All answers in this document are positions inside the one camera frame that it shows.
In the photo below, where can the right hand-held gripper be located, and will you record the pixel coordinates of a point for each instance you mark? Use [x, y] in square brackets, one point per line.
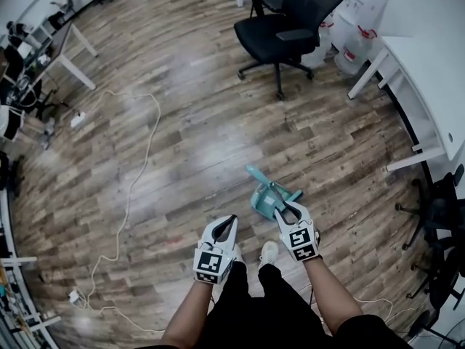
[301, 244]

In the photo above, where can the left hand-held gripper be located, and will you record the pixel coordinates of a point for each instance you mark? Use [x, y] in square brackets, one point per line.
[210, 264]

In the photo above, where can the person's left forearm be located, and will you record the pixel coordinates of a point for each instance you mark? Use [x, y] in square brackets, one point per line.
[189, 315]

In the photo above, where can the person's right forearm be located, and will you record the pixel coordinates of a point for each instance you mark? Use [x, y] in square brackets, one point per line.
[334, 296]

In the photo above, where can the person's left white shoe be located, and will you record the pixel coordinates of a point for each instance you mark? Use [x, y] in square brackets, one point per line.
[238, 253]

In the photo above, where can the person's white shoe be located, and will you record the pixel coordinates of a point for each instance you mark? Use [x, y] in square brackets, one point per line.
[269, 253]
[238, 253]

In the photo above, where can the teal dustpan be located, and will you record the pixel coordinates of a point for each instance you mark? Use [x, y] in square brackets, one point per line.
[263, 204]

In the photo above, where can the person's right white shoe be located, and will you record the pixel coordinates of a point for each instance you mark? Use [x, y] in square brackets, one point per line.
[269, 253]

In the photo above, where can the person's black clothes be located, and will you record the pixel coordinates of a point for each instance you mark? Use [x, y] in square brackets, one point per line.
[261, 315]

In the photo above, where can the white power adapter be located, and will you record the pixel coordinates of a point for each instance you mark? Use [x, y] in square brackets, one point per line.
[74, 296]

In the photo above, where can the black floor stand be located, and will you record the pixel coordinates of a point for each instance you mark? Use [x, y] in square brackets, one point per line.
[419, 322]

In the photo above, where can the clear water bottle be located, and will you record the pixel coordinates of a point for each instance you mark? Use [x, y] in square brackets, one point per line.
[354, 49]
[323, 49]

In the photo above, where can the white power strip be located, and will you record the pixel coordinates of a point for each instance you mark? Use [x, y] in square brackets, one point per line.
[78, 119]

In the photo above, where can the black mesh headrest office chair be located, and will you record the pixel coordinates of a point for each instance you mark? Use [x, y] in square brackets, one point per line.
[269, 35]

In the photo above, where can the white shelving rack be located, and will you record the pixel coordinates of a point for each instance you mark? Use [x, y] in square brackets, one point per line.
[22, 260]

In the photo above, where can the dark desk with white legs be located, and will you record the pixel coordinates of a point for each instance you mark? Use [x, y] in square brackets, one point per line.
[78, 73]

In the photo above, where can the white water dispenser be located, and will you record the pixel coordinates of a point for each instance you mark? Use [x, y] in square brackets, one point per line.
[363, 6]

